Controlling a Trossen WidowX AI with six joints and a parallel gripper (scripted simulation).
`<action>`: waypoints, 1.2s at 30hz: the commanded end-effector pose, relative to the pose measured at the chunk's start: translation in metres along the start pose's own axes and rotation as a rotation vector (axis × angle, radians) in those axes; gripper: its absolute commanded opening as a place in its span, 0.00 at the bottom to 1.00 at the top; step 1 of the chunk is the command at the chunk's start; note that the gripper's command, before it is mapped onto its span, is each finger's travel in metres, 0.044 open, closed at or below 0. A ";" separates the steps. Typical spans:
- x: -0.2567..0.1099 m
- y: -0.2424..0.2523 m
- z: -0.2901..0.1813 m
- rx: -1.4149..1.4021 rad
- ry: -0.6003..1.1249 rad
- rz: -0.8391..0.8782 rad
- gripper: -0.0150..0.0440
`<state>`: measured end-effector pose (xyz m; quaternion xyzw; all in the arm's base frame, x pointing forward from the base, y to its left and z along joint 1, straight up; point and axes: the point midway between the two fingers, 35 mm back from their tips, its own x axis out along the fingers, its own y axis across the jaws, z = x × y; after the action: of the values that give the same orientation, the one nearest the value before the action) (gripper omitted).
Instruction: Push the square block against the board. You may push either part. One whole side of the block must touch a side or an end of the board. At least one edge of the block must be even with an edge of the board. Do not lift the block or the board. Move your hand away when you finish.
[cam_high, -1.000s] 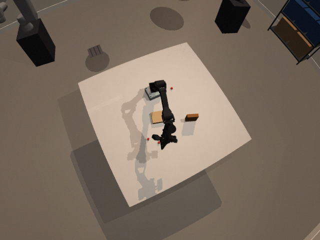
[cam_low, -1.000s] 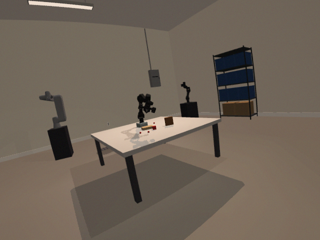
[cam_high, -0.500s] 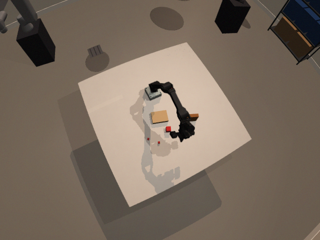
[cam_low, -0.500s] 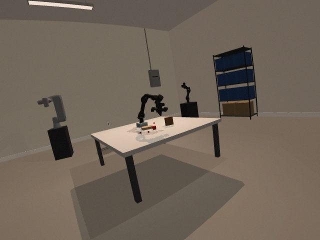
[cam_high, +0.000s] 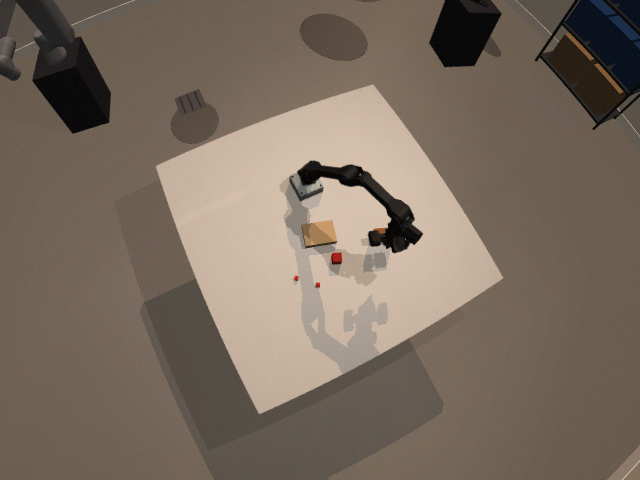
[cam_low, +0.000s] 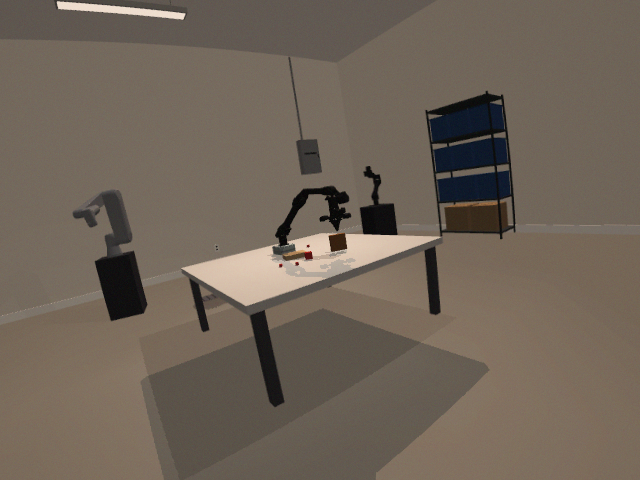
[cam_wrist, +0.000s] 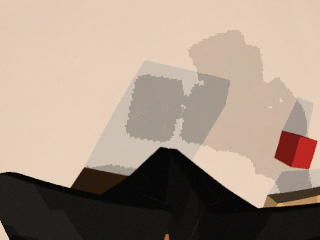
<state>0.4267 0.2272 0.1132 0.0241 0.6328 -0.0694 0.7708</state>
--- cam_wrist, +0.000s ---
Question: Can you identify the tan flat board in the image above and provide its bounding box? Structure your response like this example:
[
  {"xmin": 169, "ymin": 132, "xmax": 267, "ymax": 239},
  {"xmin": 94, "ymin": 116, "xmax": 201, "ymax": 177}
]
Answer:
[{"xmin": 263, "ymin": 187, "xmax": 320, "ymax": 208}]

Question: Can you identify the red square block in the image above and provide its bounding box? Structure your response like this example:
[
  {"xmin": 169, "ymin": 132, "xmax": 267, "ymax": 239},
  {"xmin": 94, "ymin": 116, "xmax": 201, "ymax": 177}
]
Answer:
[{"xmin": 275, "ymin": 131, "xmax": 317, "ymax": 169}]

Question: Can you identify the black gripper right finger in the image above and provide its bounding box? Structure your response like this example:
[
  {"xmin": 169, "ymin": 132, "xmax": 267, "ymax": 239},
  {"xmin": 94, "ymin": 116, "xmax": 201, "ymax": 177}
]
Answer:
[{"xmin": 165, "ymin": 148, "xmax": 320, "ymax": 240}]

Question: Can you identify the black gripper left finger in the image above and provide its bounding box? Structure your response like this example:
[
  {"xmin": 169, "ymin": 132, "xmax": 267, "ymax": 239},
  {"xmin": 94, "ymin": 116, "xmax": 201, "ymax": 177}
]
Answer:
[{"xmin": 0, "ymin": 147, "xmax": 172, "ymax": 240}]

